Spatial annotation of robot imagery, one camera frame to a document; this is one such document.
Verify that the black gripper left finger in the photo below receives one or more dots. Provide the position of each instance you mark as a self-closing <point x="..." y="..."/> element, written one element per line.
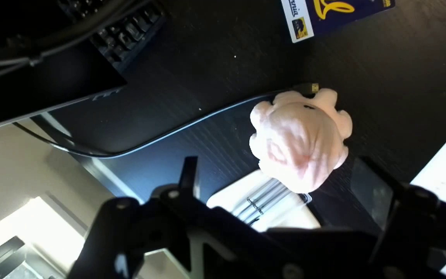
<point x="146" y="232"/>

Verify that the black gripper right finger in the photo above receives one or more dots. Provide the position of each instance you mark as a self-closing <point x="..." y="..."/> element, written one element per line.
<point x="425" y="226"/>

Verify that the pink octopus plushy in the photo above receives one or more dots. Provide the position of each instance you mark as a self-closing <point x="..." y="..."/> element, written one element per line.
<point x="301" y="139"/>

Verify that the black computer monitor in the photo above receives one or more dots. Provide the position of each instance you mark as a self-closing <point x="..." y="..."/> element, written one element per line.
<point x="38" y="87"/>

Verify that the black keyboard with blue backlight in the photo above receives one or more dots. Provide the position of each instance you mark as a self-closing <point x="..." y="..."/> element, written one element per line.
<point x="125" y="32"/>

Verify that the blue card pack yellow print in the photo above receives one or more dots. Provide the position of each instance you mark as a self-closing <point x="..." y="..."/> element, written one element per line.
<point x="337" y="15"/>

